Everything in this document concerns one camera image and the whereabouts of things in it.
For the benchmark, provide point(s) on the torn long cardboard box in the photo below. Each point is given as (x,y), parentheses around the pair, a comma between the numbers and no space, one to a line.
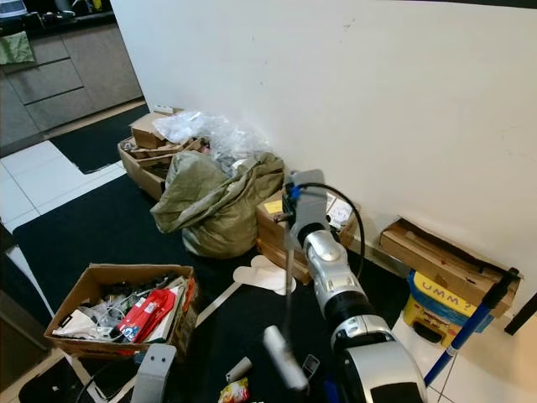
(445,273)

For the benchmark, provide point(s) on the clear plastic bag heap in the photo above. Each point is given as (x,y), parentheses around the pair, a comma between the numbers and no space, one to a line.
(193,126)

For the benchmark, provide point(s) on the flat brown cardboard box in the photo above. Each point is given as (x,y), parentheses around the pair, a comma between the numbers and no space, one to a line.
(268,264)

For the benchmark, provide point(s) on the black floor mat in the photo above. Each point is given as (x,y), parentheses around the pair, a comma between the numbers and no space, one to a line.
(101,227)
(96,138)

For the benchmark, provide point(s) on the grey kitchen cabinets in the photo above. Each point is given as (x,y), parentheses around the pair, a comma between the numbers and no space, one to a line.
(75,75)

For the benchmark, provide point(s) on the beige paper tape strip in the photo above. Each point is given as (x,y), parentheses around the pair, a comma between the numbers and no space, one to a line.
(214,304)

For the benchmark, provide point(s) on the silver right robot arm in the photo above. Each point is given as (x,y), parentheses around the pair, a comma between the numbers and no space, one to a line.
(336,277)

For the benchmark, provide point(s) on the red yellow snack packet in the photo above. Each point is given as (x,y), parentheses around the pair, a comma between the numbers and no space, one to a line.
(233,393)

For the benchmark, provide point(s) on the white foam cutout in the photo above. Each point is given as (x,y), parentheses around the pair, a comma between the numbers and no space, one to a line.
(260,275)

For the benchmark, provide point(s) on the white broom grey bristles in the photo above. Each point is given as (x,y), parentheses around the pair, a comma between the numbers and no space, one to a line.
(284,357)

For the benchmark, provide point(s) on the black door frame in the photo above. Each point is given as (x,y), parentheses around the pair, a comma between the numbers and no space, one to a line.
(522,313)

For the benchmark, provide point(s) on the open cardboard box red print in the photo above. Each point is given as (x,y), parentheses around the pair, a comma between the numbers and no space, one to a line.
(101,346)

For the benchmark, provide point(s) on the sealed cardboard box with labels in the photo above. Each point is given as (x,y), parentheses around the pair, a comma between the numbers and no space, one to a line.
(273,235)

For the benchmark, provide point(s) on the small grey plastic part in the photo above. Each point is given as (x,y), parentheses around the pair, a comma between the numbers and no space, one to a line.
(311,365)

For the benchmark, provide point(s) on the red plastic package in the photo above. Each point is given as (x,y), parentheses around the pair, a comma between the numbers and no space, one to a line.
(147,315)

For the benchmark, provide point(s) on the large open cardboard box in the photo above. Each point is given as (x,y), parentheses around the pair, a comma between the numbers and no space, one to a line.
(138,172)

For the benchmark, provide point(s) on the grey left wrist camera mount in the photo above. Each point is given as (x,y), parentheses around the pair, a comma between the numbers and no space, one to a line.
(155,374)

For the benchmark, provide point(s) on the yellow bucket blue lid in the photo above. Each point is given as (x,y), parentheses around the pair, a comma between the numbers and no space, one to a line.
(440,315)

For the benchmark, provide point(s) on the small brown cardboard box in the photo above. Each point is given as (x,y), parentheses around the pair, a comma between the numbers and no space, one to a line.
(147,132)

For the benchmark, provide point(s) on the olive green sack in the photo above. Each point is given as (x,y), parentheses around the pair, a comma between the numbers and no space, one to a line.
(210,214)

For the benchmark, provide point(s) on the small beige cylinder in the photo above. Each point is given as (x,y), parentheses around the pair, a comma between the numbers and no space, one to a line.
(239,370)

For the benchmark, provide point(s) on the green cloth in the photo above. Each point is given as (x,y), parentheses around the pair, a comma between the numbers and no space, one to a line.
(17,49)

